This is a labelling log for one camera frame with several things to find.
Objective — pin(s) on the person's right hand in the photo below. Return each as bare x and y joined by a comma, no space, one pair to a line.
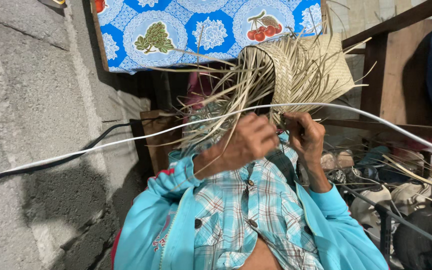
309,138

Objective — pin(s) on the person's left hand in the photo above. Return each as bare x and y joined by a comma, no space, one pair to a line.
238,144

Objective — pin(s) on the person's left fingers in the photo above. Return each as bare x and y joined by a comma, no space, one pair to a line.
266,133

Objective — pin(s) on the person's right fingers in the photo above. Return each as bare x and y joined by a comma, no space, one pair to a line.
294,129

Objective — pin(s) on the half-woven palm leaf basket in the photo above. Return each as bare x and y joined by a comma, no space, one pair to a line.
298,71

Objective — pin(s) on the pink cloth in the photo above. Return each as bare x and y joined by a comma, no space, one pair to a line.
198,92

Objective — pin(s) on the turquoise plaid shirt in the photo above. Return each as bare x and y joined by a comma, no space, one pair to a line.
246,213

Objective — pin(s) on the brown wooden board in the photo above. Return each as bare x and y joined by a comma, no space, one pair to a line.
159,138

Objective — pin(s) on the blue fruit-print tablecloth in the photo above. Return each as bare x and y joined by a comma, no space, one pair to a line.
201,30

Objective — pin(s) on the shoe rack with shoes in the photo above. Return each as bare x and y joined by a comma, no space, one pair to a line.
396,202

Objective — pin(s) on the loose palm leaf strips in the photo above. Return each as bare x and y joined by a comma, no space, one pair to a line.
418,176

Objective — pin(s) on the turquoise jacket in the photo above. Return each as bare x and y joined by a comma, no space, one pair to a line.
156,225

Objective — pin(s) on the dark wooden frame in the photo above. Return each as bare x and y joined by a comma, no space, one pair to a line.
373,75

